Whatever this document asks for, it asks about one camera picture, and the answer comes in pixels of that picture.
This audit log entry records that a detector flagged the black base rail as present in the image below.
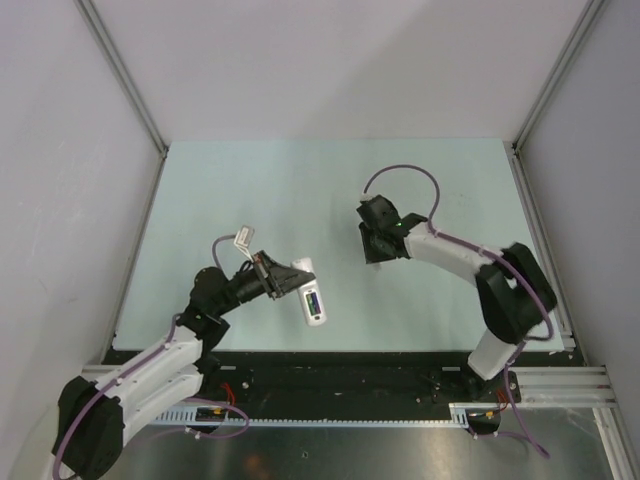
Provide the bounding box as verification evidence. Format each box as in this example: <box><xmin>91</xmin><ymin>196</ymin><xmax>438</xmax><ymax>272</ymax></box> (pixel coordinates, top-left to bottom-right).
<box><xmin>179</xmin><ymin>350</ymin><xmax>521</xmax><ymax>426</ymax></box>

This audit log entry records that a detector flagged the white cable duct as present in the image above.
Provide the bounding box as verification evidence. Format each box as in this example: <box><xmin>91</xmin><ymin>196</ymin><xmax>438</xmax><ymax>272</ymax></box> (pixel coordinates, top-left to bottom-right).
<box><xmin>149</xmin><ymin>402</ymin><xmax>506</xmax><ymax>429</ymax></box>

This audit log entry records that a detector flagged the green battery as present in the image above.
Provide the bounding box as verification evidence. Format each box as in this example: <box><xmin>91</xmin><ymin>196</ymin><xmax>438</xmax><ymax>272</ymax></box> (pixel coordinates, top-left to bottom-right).
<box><xmin>304</xmin><ymin>295</ymin><xmax>316</xmax><ymax>317</ymax></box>

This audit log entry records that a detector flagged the white remote control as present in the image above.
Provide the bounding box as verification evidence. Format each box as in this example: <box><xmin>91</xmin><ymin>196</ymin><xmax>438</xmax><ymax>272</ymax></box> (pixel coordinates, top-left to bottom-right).
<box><xmin>291</xmin><ymin>257</ymin><xmax>327</xmax><ymax>327</ymax></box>

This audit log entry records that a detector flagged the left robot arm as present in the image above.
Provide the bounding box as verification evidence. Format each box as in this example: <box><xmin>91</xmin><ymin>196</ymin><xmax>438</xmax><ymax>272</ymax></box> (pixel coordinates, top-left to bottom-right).
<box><xmin>51</xmin><ymin>251</ymin><xmax>316</xmax><ymax>479</ymax></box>

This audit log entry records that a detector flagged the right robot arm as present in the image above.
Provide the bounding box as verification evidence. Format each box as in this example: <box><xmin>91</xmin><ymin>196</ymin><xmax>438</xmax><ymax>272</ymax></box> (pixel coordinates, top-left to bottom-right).
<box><xmin>356</xmin><ymin>194</ymin><xmax>557</xmax><ymax>401</ymax></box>

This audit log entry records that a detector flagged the blue battery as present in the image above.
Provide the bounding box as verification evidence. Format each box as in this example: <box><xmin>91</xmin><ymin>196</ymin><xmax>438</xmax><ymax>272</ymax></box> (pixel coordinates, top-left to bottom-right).
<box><xmin>308</xmin><ymin>291</ymin><xmax>322</xmax><ymax>317</ymax></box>

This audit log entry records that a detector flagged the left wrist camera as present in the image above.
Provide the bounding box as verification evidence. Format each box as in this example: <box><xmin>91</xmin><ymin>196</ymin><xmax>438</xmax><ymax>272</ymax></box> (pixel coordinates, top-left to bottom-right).
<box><xmin>233</xmin><ymin>225</ymin><xmax>255</xmax><ymax>250</ymax></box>

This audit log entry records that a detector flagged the aluminium frame post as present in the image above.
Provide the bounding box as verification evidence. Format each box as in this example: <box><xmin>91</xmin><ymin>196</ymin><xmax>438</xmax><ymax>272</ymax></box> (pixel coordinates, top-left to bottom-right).
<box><xmin>74</xmin><ymin>0</ymin><xmax>169</xmax><ymax>159</ymax></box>
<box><xmin>512</xmin><ymin>0</ymin><xmax>609</xmax><ymax>151</ymax></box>

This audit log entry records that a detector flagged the right aluminium frame post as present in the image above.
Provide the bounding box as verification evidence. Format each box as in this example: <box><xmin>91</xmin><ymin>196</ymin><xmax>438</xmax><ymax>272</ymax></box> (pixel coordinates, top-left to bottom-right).
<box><xmin>512</xmin><ymin>0</ymin><xmax>609</xmax><ymax>151</ymax></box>

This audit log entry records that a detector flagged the left aluminium frame post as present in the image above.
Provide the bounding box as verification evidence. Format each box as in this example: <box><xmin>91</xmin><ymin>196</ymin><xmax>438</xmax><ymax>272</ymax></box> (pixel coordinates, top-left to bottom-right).
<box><xmin>74</xmin><ymin>0</ymin><xmax>169</xmax><ymax>159</ymax></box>

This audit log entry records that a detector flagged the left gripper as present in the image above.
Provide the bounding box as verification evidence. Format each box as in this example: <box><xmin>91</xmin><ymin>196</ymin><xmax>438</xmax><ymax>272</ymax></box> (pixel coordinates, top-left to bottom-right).
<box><xmin>215</xmin><ymin>249</ymin><xmax>314</xmax><ymax>316</ymax></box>

